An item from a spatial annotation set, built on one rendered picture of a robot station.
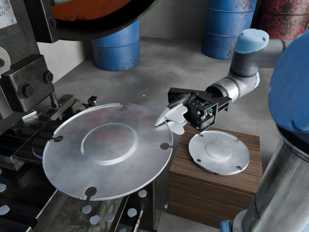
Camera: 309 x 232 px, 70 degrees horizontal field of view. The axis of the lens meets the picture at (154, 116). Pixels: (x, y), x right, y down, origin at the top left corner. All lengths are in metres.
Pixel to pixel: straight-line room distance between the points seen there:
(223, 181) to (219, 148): 0.19
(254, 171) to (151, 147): 0.71
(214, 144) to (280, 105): 0.89
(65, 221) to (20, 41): 0.40
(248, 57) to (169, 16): 3.19
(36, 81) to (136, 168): 0.27
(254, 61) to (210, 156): 0.59
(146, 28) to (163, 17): 0.33
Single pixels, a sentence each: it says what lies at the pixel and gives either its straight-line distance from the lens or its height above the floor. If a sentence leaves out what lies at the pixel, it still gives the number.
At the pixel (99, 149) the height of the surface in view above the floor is 0.80.
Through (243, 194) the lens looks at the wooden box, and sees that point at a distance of 1.07.
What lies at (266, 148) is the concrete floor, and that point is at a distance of 1.82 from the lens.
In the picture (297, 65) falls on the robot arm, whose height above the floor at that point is 1.05.
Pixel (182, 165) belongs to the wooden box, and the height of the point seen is 0.35.
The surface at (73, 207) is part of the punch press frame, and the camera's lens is 0.62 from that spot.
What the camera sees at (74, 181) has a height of 0.79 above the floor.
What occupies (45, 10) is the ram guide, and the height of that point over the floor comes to 1.05.
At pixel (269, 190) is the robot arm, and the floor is 0.85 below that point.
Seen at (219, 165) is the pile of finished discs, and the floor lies 0.36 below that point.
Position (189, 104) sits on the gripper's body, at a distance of 0.58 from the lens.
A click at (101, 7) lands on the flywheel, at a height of 1.02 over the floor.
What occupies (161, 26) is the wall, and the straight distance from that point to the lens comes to 3.85.
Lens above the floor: 1.15
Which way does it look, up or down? 36 degrees down
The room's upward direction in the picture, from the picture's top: straight up
